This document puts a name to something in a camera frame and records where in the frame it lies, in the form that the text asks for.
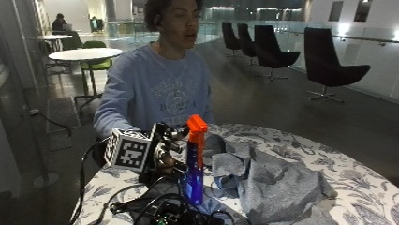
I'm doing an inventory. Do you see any blue spray bottle orange trigger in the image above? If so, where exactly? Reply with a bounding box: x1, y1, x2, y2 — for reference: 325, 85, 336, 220
180, 113, 210, 206

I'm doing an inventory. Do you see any white marker cube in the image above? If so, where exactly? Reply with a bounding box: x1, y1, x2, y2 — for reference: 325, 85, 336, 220
102, 127, 152, 173

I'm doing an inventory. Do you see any the person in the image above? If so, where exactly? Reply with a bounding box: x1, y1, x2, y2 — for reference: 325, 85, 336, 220
91, 0, 215, 140

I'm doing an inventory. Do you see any black electronics box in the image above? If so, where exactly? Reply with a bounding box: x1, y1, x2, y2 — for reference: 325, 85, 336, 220
140, 200, 226, 225

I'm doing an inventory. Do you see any grey cloth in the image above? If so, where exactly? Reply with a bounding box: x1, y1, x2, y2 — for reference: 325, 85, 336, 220
210, 139, 339, 225

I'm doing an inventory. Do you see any grey floor mat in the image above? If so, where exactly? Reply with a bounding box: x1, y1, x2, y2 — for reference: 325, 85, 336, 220
43, 96, 82, 152

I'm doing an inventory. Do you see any dark green chair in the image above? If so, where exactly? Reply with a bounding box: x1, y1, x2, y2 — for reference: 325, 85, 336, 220
61, 31, 85, 51

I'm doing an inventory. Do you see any floral tablecloth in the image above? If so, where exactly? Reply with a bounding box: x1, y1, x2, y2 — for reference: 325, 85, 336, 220
70, 123, 399, 225

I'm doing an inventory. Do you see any large black swivel chair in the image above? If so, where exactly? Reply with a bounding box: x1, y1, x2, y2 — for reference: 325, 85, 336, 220
303, 26, 371, 104

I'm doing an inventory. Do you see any small white round table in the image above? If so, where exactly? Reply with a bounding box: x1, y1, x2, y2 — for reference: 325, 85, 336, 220
35, 34, 73, 53

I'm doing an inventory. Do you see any glass railing with handrail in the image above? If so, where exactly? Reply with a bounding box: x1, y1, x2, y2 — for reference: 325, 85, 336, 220
207, 18, 399, 102

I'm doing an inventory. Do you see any black cable bundle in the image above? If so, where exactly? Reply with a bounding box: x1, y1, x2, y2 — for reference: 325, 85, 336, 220
91, 182, 167, 225

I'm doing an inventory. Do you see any long black cable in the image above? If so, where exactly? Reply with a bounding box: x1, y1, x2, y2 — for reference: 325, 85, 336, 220
67, 137, 110, 225

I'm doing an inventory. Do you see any floor power cable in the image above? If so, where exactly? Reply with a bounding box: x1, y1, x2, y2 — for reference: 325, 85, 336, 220
29, 108, 73, 139

